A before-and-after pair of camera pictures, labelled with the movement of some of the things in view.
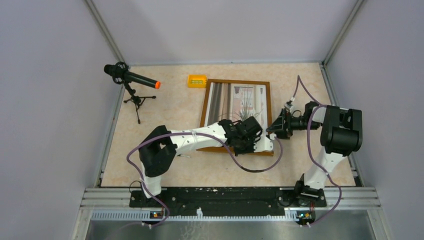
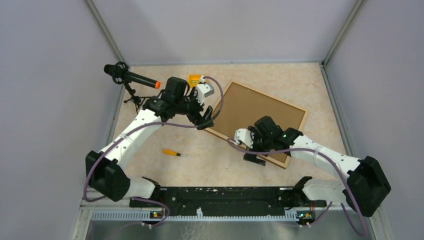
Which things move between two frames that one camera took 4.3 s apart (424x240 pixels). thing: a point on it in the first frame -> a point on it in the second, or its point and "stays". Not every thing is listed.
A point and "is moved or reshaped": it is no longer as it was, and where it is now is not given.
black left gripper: [253, 138] -> [196, 117]
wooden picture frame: [235, 100] is moved or reshaped
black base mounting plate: [226, 201] stays
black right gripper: [279, 125] -> [253, 157]
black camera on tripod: [121, 74] stays
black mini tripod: [137, 100] stays
